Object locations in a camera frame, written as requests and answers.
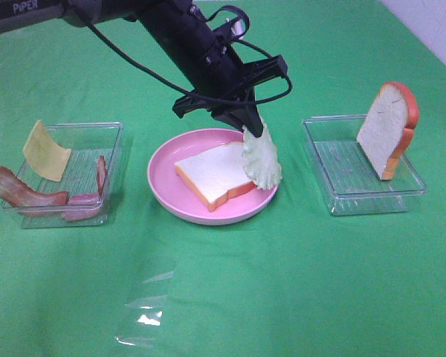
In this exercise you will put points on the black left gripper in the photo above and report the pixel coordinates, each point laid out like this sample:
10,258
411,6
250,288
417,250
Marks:
222,83

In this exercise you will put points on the green lettuce leaf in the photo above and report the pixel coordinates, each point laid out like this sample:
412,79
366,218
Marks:
260,158

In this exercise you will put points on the bread slice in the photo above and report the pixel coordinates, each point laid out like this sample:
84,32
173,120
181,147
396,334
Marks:
388,128
216,174

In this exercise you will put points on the pink bacon strip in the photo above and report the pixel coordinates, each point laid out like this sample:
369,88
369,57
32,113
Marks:
91,201

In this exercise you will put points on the dark bacon strip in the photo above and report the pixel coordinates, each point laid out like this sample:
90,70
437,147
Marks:
18,194

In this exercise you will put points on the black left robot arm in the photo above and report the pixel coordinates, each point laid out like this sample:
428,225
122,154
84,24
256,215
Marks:
19,14

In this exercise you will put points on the pink round plate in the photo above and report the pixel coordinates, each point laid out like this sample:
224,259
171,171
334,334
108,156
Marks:
180,200

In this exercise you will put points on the clear right plastic tray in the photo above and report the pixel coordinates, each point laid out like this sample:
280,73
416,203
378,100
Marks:
348,183

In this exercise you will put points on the clear plastic tray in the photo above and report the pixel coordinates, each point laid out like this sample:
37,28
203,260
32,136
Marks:
348,183
88,141

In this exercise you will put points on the green tablecloth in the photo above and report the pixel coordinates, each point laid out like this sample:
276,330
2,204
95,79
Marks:
291,281

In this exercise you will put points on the clear left plastic tray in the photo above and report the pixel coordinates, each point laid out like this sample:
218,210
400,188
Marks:
88,141

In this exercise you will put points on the yellow cheese slice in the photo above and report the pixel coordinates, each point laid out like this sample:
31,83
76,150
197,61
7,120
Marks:
47,158

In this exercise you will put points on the clear plastic film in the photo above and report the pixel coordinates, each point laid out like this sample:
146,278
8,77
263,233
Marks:
143,310

